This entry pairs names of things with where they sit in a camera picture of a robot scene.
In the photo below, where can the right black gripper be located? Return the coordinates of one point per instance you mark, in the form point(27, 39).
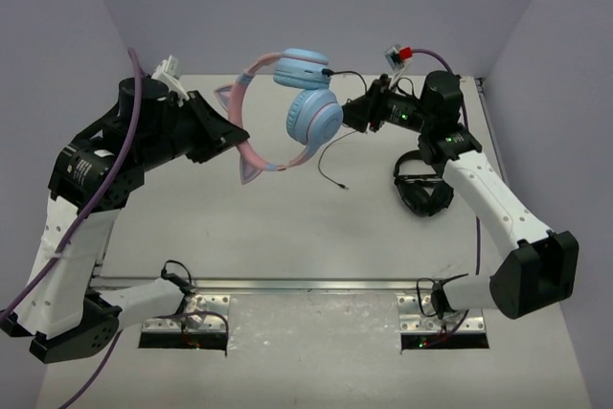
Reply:
point(370, 109)

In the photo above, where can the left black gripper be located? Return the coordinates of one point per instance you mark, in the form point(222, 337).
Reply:
point(202, 123)

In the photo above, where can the pink blue cat-ear headphones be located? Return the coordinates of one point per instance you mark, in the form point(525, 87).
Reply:
point(312, 120)

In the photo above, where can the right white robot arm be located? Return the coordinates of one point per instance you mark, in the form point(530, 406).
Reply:
point(539, 264)

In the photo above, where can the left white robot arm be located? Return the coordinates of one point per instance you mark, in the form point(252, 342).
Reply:
point(63, 315)

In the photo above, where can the black headphones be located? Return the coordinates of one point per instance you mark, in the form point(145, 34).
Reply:
point(425, 194)

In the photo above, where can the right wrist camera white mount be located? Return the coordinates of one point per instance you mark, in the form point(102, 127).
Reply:
point(399, 59)

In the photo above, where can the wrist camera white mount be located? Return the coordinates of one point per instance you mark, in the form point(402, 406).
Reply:
point(399, 59)
point(168, 72)

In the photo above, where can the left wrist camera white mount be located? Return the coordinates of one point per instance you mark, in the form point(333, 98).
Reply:
point(168, 72)

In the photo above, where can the aluminium table rail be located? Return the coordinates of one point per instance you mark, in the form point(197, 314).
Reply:
point(297, 284)

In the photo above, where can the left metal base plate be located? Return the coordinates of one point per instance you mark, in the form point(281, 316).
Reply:
point(204, 312)

